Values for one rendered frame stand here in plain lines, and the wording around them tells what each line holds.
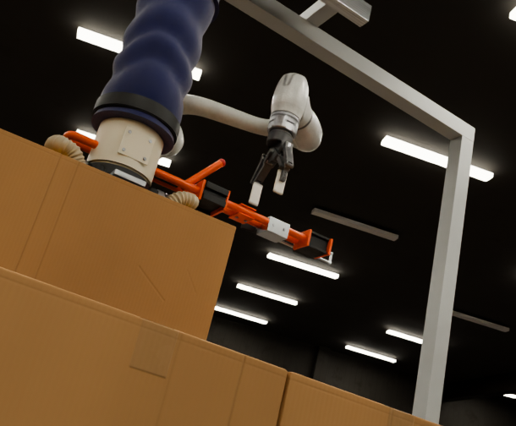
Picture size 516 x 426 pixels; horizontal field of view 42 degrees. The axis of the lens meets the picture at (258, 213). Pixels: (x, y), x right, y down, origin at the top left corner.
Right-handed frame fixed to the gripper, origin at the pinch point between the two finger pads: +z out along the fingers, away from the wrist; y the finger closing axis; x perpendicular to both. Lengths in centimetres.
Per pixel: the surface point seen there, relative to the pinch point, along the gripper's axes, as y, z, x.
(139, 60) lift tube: 8, -15, -49
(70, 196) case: 21, 30, -55
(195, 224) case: 22.1, 25.3, -26.5
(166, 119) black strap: 11.5, -1.5, -37.8
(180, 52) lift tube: 11.2, -21.3, -39.7
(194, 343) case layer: 82, 63, -45
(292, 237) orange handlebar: 0.1, 8.7, 11.5
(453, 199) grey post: -161, -141, 223
